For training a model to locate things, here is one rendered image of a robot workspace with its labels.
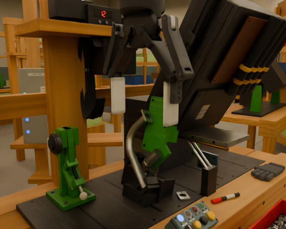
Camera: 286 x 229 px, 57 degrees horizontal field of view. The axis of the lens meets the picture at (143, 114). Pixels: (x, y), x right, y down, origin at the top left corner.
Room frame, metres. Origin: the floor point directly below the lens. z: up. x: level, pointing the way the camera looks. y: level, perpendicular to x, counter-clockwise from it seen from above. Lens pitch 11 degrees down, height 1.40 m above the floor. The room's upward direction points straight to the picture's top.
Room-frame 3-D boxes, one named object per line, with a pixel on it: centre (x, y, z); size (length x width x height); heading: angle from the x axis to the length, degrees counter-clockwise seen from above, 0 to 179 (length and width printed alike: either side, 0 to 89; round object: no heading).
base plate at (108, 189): (1.09, -0.09, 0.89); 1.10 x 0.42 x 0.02; 132
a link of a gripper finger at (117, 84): (0.51, 0.05, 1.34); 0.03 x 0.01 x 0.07; 133
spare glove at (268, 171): (1.15, -0.57, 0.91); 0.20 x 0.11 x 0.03; 131
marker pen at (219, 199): (0.90, -0.31, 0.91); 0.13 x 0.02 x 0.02; 116
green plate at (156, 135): (0.99, -0.08, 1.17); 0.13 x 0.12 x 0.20; 132
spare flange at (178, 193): (0.93, -0.15, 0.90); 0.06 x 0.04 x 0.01; 11
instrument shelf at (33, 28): (1.28, 0.08, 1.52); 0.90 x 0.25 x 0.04; 132
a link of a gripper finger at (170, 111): (0.41, -0.04, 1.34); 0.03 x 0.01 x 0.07; 133
